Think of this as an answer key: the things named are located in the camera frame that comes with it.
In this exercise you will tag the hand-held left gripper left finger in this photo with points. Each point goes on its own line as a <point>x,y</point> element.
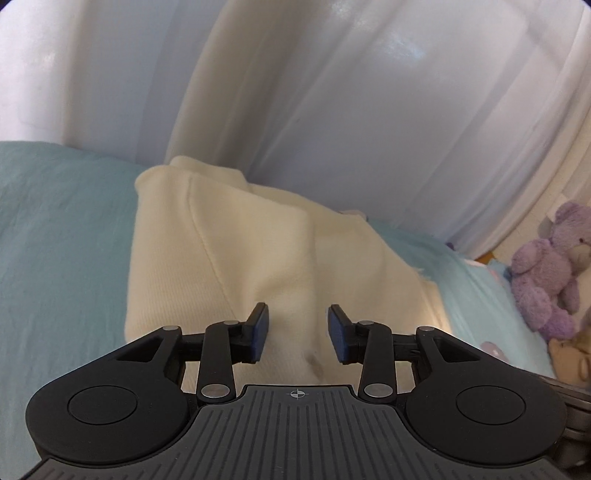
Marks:
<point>259,332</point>

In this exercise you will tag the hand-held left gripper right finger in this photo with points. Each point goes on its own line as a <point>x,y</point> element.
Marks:
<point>337,334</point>

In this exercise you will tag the cream knit sweater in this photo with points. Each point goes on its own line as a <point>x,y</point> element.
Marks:
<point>258,258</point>

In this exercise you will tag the beige plush toy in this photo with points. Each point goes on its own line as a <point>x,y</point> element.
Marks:
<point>570,362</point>

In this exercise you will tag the purple teddy bear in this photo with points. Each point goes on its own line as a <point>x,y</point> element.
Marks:
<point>549,277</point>

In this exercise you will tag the white sheer curtain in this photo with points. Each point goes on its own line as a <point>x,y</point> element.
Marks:
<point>323,101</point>

